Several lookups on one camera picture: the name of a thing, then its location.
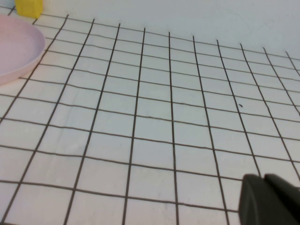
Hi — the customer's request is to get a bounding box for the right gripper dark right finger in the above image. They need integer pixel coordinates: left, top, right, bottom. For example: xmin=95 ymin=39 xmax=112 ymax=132
xmin=264 ymin=173 xmax=300 ymax=207

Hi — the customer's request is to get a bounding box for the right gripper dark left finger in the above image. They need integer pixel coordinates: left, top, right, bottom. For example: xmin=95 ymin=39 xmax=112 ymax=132
xmin=238 ymin=173 xmax=300 ymax=225

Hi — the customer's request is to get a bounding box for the pink round plate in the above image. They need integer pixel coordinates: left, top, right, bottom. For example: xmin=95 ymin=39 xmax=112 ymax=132
xmin=0 ymin=13 xmax=46 ymax=85

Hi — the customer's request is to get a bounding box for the yellow foam cube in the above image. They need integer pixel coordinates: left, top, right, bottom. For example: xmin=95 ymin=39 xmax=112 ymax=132
xmin=15 ymin=0 xmax=44 ymax=19

